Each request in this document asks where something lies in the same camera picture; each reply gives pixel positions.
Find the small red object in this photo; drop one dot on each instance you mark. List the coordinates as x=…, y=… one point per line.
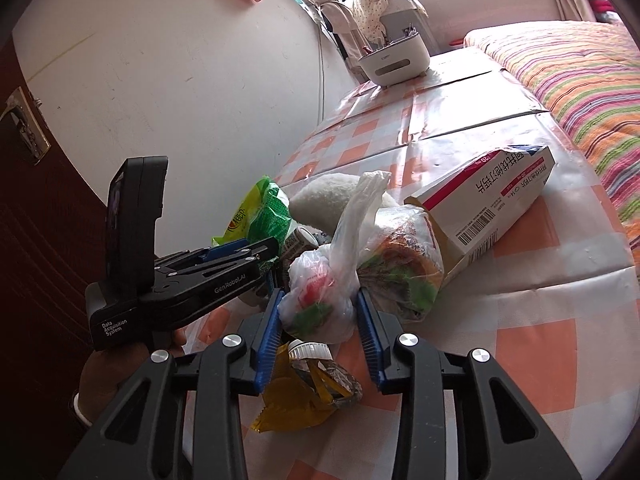
x=457, y=41

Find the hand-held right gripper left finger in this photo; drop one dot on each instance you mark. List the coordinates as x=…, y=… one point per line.
x=267, y=342

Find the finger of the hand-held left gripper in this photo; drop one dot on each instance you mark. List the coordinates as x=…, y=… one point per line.
x=230, y=248
x=215, y=290

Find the metal door latch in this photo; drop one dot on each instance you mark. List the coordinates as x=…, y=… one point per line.
x=25, y=127

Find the polka-dot cloth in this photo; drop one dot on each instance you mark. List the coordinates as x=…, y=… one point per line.
x=372, y=10

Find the green snack packet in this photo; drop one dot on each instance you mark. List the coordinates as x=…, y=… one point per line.
x=260, y=210

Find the torn cardboard medicine box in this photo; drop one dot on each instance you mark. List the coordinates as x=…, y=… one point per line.
x=490, y=200

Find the orange checkered tablecloth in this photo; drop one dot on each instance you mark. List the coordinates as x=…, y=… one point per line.
x=525, y=360

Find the brown wooden door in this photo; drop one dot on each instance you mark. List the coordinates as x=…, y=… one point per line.
x=40, y=240

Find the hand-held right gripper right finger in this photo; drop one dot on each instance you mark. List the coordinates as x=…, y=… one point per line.
x=370, y=342

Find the white labelled tube bottle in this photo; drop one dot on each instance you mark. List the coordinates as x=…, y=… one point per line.
x=301, y=242

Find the white plastic bag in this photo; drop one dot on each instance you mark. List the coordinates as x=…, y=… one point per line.
x=320, y=290

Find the white desktop organizer box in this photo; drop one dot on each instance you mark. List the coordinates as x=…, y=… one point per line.
x=392, y=62

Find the stack of folded blankets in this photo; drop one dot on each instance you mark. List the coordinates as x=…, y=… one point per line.
x=607, y=2

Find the person's left hand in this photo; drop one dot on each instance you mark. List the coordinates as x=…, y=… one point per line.
x=102, y=375

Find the striped bed blanket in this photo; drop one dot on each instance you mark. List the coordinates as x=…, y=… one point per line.
x=585, y=90

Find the clear bag with colourful wrapper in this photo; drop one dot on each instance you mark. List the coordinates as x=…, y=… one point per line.
x=405, y=265

